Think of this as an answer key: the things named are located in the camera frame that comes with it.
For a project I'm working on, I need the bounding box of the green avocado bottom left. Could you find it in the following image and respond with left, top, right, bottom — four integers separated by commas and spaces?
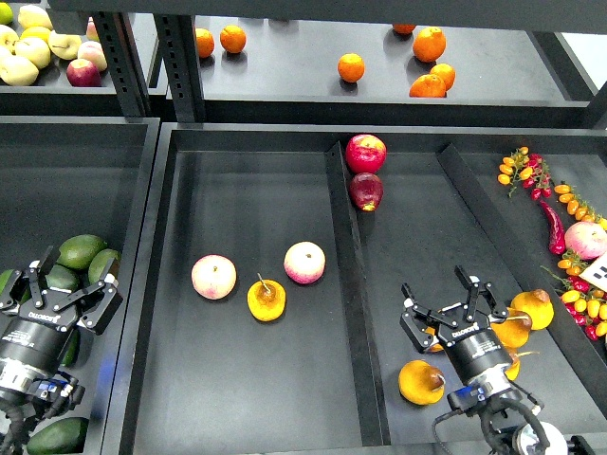
27, 417, 89, 455

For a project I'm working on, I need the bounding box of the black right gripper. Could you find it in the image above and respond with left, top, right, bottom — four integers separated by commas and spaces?
399, 265, 512, 387

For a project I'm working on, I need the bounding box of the large orange right shelf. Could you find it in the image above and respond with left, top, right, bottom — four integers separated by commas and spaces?
413, 27, 447, 63

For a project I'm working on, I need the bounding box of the orange front right shelf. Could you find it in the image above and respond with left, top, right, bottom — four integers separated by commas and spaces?
409, 74, 447, 98

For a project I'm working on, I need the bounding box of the red apple on shelf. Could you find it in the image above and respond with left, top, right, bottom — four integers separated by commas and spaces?
66, 59, 101, 87

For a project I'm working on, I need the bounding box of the black left tray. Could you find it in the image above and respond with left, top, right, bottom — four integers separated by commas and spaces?
1, 116, 159, 454

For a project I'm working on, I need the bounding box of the pink apple left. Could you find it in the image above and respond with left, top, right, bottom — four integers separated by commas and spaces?
191, 254, 237, 300

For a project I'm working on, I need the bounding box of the black tray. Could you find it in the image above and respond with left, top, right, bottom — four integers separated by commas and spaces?
86, 124, 606, 454
1, 116, 159, 454

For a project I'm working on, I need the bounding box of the black centre tray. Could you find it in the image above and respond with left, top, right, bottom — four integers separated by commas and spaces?
86, 124, 606, 454

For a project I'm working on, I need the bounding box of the dark red apple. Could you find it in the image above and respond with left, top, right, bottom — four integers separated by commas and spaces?
349, 173, 384, 212

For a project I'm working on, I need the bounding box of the yellow pear lying right tray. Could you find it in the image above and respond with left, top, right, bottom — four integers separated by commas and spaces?
425, 327, 443, 353

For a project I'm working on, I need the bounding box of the orange leftmost shelf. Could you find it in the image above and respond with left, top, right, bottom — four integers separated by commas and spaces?
194, 27, 215, 59

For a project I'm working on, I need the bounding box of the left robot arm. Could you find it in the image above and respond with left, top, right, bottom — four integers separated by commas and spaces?
1, 246, 122, 454

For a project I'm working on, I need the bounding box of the red chili pepper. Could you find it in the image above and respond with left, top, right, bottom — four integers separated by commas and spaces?
539, 200, 566, 255

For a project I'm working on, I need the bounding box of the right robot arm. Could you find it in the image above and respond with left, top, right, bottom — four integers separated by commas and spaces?
399, 266, 593, 454

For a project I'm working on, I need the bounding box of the pink apple far right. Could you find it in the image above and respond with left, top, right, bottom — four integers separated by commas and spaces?
564, 221, 606, 261

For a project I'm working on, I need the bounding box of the yellow pear with stem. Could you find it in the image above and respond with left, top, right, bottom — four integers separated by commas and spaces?
247, 273, 286, 322

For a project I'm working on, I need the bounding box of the green avocado far left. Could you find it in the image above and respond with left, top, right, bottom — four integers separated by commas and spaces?
0, 269, 31, 303

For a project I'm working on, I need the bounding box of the dark green avocado under gripper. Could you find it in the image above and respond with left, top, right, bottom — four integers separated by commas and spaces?
46, 264, 80, 292

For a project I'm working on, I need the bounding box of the cherry tomato bunch top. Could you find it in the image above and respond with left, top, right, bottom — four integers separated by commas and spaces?
497, 146, 552, 200

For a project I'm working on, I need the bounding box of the orange centre shelf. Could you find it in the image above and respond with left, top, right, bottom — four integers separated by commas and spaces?
337, 53, 365, 83

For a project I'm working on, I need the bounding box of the yellow pear behind gripper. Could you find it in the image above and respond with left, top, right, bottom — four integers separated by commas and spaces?
505, 348, 538, 381

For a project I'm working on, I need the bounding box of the bright red apple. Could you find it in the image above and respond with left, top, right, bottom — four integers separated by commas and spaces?
345, 134, 387, 173

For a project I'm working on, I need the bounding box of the pink apple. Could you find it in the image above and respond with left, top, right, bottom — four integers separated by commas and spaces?
564, 221, 606, 261
191, 254, 237, 300
284, 241, 325, 284

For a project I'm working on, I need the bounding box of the yellow pear low right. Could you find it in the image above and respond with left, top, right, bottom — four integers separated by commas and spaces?
490, 308, 532, 349

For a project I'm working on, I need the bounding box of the green avocado tray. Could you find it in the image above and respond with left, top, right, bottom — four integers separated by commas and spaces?
87, 248, 121, 284
57, 234, 108, 270
60, 331, 80, 367

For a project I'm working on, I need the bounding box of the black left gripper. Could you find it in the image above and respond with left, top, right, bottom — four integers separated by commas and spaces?
1, 246, 123, 377

